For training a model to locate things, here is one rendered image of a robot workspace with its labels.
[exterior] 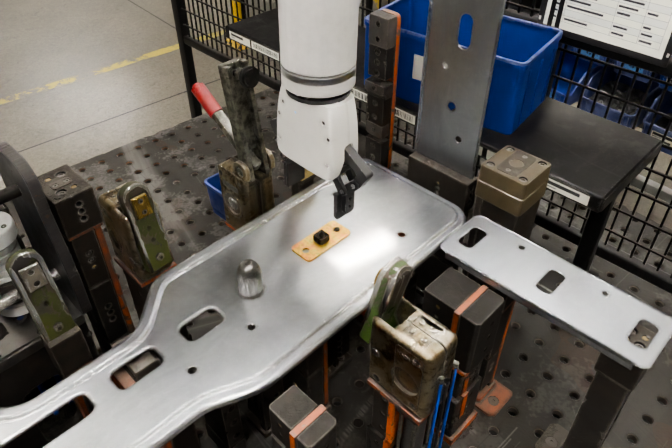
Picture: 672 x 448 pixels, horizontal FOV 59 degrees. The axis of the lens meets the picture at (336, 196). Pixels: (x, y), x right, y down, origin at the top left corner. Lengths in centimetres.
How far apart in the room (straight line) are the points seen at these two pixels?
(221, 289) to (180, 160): 81
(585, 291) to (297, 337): 37
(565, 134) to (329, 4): 57
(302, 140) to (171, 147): 94
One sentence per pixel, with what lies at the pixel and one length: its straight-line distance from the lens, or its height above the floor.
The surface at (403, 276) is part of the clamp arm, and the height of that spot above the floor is 111.
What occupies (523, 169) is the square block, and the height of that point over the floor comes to 106.
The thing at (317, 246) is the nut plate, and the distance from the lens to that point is 81.
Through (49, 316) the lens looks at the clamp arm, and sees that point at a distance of 78.
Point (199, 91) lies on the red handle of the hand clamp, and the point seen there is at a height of 114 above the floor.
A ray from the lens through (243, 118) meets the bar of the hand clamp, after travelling 84.
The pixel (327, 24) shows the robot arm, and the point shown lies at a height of 133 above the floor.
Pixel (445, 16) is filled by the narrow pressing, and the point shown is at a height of 124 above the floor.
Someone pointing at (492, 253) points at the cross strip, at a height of 100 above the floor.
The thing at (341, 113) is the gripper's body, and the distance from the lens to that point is 66.
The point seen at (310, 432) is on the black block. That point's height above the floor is 99.
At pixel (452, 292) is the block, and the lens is 80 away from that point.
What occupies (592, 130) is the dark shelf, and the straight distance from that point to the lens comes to 109.
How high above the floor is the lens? 156
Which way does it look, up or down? 38 degrees down
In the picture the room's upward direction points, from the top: straight up
